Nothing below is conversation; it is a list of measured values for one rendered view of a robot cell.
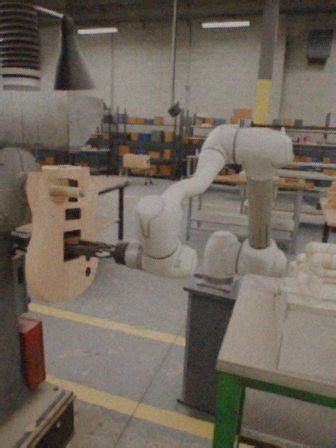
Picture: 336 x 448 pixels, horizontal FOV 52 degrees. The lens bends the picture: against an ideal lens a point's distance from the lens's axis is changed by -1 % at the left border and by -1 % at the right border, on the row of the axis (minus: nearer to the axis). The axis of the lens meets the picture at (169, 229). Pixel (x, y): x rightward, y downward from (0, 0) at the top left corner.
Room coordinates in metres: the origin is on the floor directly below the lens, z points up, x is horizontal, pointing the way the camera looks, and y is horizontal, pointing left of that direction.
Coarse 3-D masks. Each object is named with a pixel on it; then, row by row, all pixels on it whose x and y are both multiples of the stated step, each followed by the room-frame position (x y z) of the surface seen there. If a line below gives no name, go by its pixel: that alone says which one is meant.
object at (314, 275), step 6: (312, 264) 0.68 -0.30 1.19; (318, 264) 0.67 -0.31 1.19; (312, 270) 0.68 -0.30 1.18; (318, 270) 0.67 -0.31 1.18; (312, 276) 0.68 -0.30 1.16; (318, 276) 0.67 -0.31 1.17; (306, 282) 0.69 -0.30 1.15; (312, 282) 0.68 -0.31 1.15; (318, 282) 0.67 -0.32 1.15; (312, 288) 0.67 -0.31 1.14; (318, 288) 0.67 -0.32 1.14; (312, 294) 0.67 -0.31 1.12; (318, 294) 0.67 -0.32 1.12; (306, 300) 0.68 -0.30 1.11; (312, 300) 0.67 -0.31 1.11; (318, 300) 0.68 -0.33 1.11
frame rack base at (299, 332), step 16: (288, 304) 0.68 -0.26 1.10; (304, 304) 0.67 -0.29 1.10; (320, 304) 0.67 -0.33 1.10; (288, 320) 0.67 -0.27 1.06; (304, 320) 0.67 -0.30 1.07; (320, 320) 0.66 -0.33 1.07; (288, 336) 0.67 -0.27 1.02; (304, 336) 0.66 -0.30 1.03; (320, 336) 0.66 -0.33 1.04; (288, 352) 0.67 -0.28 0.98; (304, 352) 0.66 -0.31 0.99; (320, 352) 0.65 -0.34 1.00; (288, 368) 0.67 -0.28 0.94; (304, 368) 0.66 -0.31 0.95; (320, 368) 0.65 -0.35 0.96
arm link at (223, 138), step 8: (216, 128) 1.40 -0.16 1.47; (224, 128) 1.39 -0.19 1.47; (232, 128) 1.36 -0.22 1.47; (208, 136) 1.39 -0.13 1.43; (216, 136) 1.35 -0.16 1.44; (224, 136) 1.33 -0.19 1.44; (232, 136) 1.32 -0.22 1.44; (208, 144) 1.33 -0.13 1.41; (216, 144) 1.32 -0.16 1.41; (224, 144) 1.32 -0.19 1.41; (232, 144) 1.31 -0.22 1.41; (224, 152) 1.31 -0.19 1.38; (232, 152) 1.31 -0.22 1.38; (232, 160) 1.33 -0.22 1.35
